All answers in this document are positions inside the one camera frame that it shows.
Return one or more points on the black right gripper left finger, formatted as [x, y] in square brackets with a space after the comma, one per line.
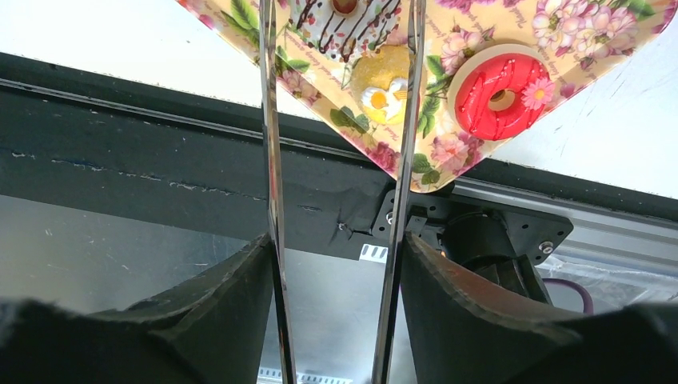
[207, 329]

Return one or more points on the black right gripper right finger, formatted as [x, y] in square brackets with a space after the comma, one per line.
[466, 329]

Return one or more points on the metal serving tongs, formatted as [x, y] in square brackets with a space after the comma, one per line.
[270, 128]

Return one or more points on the red frosted donut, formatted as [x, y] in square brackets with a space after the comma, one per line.
[500, 92]

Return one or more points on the yellow frosted donut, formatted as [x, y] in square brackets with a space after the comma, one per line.
[379, 84]

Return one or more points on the chocolate drizzle white donut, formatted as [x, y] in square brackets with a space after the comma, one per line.
[344, 31]

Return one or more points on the floral rectangular tray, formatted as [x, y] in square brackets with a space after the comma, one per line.
[579, 41]

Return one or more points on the white right cable duct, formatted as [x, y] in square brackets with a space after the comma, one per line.
[372, 253]

